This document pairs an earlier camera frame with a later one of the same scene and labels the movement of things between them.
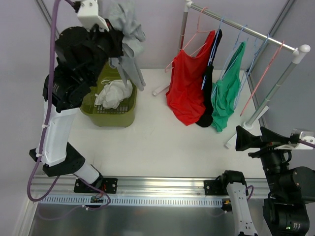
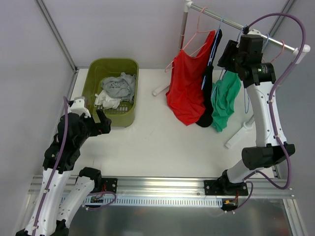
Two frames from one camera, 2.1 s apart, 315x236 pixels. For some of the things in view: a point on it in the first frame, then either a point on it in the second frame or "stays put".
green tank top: (224, 92) stays put
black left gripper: (114, 43) to (99, 125)
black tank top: (207, 118) stays put
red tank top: (185, 95) stays put
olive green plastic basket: (122, 116) stays put
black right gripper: (262, 143) to (227, 58)
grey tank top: (122, 14) to (121, 88)
